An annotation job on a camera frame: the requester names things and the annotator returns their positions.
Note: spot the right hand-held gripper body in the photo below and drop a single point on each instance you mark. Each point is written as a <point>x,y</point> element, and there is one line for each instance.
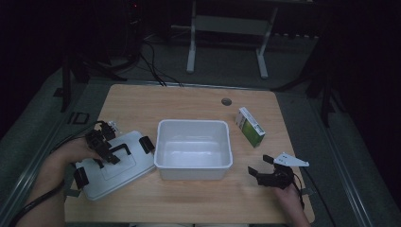
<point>277,176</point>

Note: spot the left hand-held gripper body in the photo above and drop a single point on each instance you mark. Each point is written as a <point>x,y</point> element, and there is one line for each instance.
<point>99,140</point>

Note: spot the white lid with black clasps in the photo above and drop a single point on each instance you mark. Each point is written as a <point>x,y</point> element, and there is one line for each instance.
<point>116,173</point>

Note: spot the green and white carton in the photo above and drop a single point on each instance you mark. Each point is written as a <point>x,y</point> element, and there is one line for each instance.
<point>250,127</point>

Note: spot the white plastic storage bin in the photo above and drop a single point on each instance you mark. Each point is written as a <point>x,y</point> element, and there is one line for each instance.
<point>193,151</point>

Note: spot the person's right hand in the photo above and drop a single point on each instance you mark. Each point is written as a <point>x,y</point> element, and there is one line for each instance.
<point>288,198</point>

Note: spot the person's left hand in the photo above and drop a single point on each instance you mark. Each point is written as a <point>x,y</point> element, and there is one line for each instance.
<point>74,154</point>

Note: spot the black equipment stand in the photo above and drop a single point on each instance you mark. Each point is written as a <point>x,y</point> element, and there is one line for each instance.
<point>72,66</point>

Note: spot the black tripod stand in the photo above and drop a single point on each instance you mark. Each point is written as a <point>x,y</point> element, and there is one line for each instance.
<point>326,94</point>

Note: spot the small black floor frame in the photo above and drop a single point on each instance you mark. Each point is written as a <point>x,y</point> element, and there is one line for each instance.
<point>78,118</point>

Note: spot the white table frame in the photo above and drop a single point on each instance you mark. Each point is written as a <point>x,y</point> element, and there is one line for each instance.
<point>231,25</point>

